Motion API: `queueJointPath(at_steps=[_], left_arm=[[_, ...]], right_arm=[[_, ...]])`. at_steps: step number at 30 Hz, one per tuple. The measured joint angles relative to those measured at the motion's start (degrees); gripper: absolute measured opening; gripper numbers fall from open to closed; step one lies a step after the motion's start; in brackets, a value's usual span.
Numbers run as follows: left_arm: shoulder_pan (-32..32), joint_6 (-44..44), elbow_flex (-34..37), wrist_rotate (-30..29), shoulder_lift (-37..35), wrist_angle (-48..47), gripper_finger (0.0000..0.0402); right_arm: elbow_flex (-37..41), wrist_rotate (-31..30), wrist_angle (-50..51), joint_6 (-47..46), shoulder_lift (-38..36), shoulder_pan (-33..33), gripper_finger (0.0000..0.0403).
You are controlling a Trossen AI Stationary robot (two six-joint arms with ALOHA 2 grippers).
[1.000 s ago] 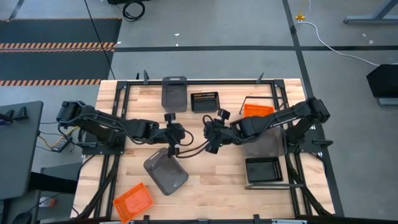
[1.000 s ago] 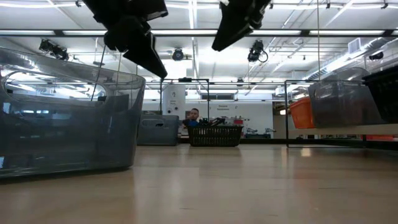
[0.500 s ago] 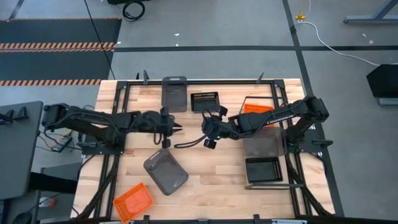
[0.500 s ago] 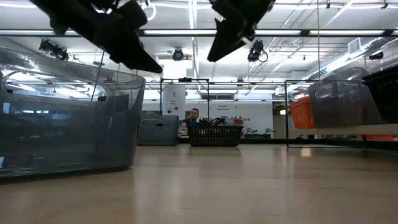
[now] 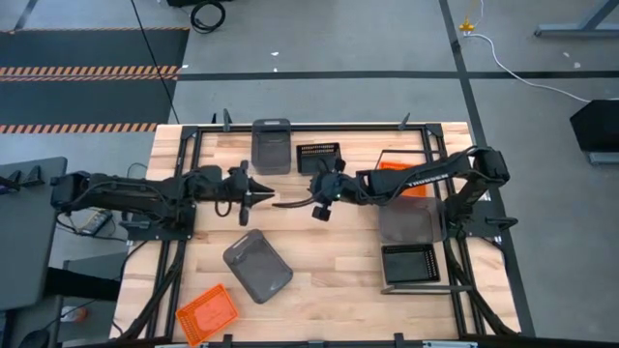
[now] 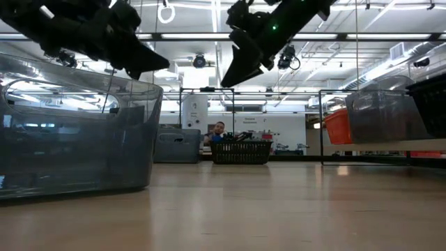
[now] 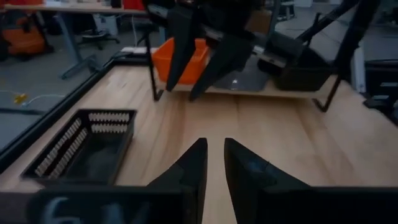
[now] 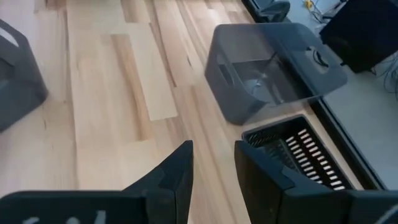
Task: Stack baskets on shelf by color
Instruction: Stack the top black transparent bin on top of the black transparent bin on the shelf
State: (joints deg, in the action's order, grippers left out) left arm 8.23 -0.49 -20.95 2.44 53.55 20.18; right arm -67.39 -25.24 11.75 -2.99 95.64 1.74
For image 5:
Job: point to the orange perforated plastic basket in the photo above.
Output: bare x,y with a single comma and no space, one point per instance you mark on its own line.
208,314
418,190

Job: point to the orange and white small device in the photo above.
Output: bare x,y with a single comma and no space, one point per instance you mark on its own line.
77,314

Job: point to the grey desk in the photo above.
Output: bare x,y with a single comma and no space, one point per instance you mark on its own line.
29,232

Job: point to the black aluminium rig frame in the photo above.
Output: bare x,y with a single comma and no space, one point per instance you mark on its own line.
314,128

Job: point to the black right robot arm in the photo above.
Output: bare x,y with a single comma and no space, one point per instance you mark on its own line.
425,176

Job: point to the black hazard-striped floor mat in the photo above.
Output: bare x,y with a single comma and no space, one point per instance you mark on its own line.
72,96

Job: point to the grey metal desk leg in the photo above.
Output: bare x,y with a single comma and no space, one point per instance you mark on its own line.
570,30

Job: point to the black floor equipment box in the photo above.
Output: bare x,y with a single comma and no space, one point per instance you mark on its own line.
597,125

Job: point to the black perforated plastic basket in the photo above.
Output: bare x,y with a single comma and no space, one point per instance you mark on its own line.
411,265
309,162

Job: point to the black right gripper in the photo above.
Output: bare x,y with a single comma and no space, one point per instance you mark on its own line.
333,186

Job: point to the grey translucent plastic bin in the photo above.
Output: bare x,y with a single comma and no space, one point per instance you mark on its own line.
271,150
411,220
258,266

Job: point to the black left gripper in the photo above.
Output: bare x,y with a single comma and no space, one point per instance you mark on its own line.
239,188

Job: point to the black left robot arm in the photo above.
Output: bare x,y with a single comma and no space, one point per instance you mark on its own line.
145,191

